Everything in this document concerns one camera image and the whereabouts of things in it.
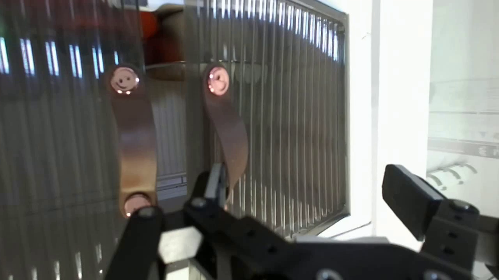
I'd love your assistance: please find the white stackable cabinet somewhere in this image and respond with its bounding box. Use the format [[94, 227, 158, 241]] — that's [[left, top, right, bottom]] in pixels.
[[145, 0, 434, 247]]

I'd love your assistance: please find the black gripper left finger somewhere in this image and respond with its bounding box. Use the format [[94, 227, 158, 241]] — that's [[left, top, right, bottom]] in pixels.
[[106, 162, 300, 280]]

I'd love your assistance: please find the small red object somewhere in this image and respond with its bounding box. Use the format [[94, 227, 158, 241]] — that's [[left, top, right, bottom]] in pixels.
[[139, 9, 163, 53]]

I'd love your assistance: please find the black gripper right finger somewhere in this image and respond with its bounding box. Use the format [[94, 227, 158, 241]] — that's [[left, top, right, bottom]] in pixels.
[[382, 163, 499, 280]]

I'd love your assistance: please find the copper door handle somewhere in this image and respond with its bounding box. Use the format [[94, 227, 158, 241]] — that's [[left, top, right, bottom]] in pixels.
[[108, 64, 159, 219], [202, 61, 250, 191]]

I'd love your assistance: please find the smoked ribbed cabinet door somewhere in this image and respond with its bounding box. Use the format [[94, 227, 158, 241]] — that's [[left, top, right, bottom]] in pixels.
[[0, 0, 158, 280], [184, 0, 351, 240]]

